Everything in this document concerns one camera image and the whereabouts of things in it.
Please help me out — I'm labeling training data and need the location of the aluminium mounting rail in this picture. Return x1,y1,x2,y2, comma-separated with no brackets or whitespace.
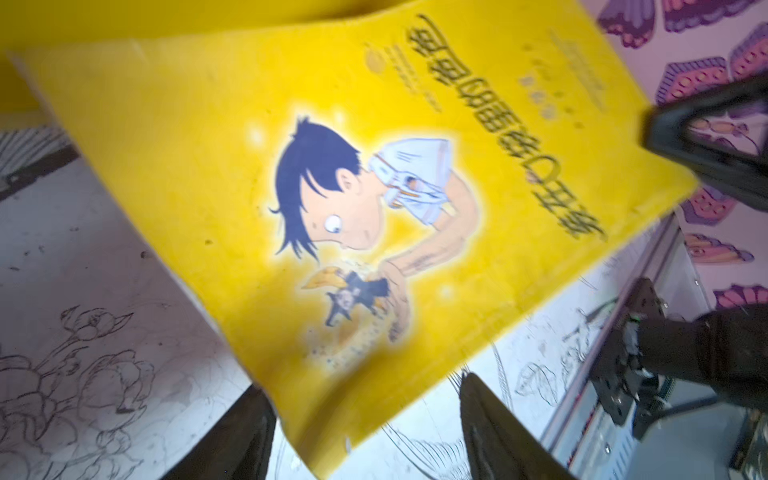
541,216,747,479

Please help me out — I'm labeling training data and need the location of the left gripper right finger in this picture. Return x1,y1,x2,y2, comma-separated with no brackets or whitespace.
459,373,573,480

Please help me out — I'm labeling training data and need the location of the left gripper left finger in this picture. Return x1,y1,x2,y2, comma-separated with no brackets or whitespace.
163,386,277,480

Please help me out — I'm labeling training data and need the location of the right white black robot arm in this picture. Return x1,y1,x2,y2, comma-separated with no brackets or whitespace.
589,74,767,439

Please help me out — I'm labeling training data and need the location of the yellow wooden bookshelf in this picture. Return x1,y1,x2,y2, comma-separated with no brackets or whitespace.
1,0,397,116

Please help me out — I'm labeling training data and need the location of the yellow cartoon book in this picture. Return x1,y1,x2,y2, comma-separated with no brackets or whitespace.
12,1,696,478

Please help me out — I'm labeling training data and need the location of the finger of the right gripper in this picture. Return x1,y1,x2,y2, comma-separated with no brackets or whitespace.
643,74,767,210

